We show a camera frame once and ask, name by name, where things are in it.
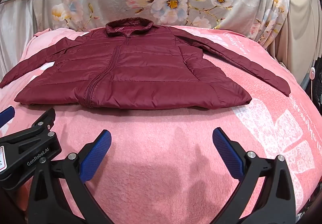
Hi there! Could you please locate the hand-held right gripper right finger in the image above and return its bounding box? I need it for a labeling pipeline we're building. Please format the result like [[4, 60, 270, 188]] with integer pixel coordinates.
[[213, 128, 296, 224]]

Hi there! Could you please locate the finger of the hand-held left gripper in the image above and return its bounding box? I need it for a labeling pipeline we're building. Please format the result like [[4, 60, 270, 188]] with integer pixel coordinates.
[[0, 108, 56, 145], [0, 106, 15, 129]]

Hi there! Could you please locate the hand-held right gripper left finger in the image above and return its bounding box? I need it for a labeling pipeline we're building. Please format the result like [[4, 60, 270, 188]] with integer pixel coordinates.
[[27, 130, 112, 224]]

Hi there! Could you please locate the maroon puffer jacket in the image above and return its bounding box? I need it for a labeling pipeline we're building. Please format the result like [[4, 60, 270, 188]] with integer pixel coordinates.
[[0, 18, 292, 110]]

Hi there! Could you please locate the pink fleece blanket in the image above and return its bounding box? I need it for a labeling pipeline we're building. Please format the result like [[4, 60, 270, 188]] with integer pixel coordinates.
[[0, 25, 322, 224]]

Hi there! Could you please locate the grey satin curtain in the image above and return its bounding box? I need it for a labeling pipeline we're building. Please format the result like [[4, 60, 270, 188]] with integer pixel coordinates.
[[0, 0, 42, 76]]

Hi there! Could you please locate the beige curtain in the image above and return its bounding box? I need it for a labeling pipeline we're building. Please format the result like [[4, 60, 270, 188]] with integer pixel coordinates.
[[267, 0, 322, 73]]

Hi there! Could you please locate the white cable with switch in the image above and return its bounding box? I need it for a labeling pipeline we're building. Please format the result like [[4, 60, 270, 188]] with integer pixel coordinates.
[[308, 67, 317, 100]]

